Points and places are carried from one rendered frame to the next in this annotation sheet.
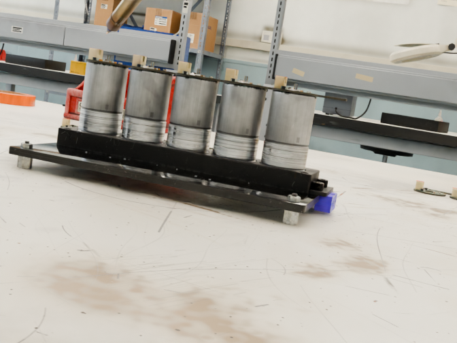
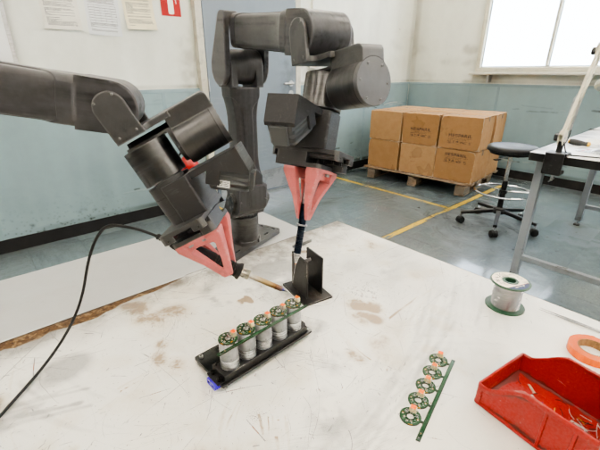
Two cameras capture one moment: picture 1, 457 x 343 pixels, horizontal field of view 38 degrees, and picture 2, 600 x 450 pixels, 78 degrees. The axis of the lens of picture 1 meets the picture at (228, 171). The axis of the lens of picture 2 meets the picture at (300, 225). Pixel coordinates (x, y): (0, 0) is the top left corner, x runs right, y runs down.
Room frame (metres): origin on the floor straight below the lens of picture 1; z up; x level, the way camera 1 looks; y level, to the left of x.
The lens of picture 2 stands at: (0.63, -0.31, 1.13)
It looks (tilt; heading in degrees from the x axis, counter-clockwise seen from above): 23 degrees down; 121
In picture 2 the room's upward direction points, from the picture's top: straight up
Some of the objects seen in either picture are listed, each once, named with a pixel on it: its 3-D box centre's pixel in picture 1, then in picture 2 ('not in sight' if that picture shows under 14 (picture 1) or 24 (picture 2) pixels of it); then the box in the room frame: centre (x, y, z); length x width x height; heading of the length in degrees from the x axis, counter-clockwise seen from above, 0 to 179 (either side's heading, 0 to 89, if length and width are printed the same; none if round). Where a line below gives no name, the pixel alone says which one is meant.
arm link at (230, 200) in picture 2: not in sight; (246, 203); (0.13, 0.30, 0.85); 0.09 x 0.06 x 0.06; 66
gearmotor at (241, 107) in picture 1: (238, 127); (246, 343); (0.36, 0.00, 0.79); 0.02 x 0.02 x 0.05
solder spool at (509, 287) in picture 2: not in sight; (507, 293); (0.66, 0.34, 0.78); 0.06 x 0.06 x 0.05
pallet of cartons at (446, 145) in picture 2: not in sight; (432, 145); (-0.22, 3.90, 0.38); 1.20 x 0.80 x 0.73; 168
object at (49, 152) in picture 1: (171, 177); (256, 345); (0.35, 0.03, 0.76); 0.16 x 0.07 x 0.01; 74
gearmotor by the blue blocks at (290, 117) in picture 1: (287, 136); (229, 353); (0.36, -0.03, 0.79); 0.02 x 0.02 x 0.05
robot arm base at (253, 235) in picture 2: not in sight; (245, 228); (0.12, 0.30, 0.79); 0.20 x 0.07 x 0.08; 92
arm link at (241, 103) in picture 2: not in sight; (243, 137); (0.14, 0.29, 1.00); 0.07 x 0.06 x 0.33; 66
